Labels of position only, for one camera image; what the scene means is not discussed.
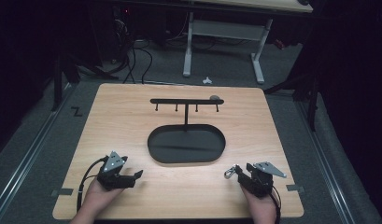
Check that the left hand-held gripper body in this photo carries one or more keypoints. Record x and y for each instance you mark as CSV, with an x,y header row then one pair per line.
x,y
112,168

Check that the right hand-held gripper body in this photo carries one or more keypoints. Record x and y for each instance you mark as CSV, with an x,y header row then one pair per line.
x,y
261,179

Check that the silver carabiner clip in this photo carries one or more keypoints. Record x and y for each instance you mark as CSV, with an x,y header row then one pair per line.
x,y
229,172

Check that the person's right hand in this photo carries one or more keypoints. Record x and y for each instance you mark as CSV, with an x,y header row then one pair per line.
x,y
260,207

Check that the person's left hand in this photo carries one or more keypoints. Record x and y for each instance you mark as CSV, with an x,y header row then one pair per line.
x,y
100,194

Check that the grey tape strip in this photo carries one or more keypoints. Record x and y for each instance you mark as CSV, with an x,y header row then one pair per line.
x,y
295,188
63,192

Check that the black hook stand with tray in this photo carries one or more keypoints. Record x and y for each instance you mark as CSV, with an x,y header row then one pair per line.
x,y
186,143

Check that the black tape mark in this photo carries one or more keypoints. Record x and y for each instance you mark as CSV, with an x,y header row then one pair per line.
x,y
76,111

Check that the small grey lump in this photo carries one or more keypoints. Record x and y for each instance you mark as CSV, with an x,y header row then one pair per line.
x,y
214,97

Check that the black metal stand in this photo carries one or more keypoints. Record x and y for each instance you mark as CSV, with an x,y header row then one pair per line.
x,y
304,93

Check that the white crumpled scrap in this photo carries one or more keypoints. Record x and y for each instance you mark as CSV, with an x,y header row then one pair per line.
x,y
207,81

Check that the white metal-legged desk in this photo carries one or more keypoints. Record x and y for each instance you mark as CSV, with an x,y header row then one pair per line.
x,y
224,29

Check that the metal floor rail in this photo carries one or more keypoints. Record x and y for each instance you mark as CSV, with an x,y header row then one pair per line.
x,y
325,168
26,158

